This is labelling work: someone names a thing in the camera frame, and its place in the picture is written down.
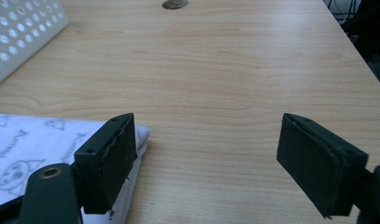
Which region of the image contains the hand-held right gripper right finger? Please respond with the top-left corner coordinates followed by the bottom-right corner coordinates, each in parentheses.
top-left (275, 112), bottom-right (370, 218)

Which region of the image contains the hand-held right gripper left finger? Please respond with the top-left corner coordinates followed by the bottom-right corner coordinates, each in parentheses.
top-left (73, 112), bottom-right (138, 216)

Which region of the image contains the white printed cloth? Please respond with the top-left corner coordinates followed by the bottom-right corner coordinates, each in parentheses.
top-left (0, 112), bottom-right (151, 224)

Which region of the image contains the white perforated basket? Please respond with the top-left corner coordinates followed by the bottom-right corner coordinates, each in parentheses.
top-left (0, 0), bottom-right (70, 91)

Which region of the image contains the dark stand with cables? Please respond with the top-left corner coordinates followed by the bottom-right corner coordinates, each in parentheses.
top-left (322, 0), bottom-right (380, 92)

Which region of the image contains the round table cable hole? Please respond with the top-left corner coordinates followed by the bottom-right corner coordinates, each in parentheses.
top-left (162, 0), bottom-right (190, 10)

